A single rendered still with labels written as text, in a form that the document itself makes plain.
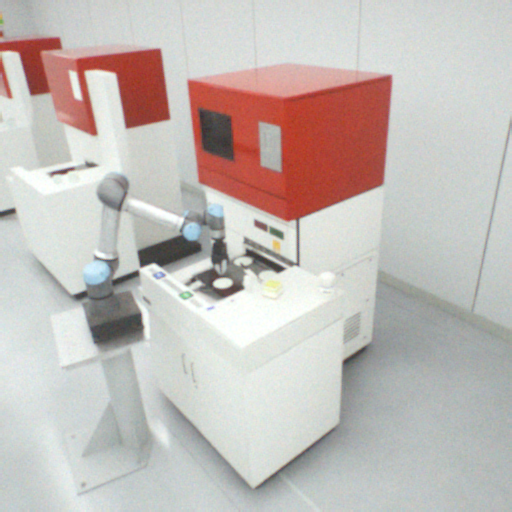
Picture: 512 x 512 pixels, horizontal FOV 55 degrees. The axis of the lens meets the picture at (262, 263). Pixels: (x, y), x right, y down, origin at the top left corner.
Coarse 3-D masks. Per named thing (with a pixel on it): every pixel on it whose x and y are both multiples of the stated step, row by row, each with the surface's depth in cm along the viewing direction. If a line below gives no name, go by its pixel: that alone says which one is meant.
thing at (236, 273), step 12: (228, 264) 273; (252, 264) 272; (264, 264) 271; (204, 276) 263; (216, 276) 262; (228, 276) 261; (240, 276) 261; (216, 288) 251; (228, 288) 251; (240, 288) 251
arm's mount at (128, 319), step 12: (120, 300) 244; (132, 300) 244; (84, 312) 236; (120, 312) 234; (132, 312) 234; (96, 324) 226; (108, 324) 228; (120, 324) 231; (132, 324) 234; (144, 324) 239; (96, 336) 230; (108, 336) 231
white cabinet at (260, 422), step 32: (160, 320) 261; (160, 352) 279; (192, 352) 241; (288, 352) 220; (320, 352) 237; (160, 384) 301; (192, 384) 258; (224, 384) 224; (256, 384) 213; (288, 384) 229; (320, 384) 248; (192, 416) 275; (224, 416) 238; (256, 416) 222; (288, 416) 239; (320, 416) 259; (224, 448) 253; (256, 448) 231; (288, 448) 250; (256, 480) 241
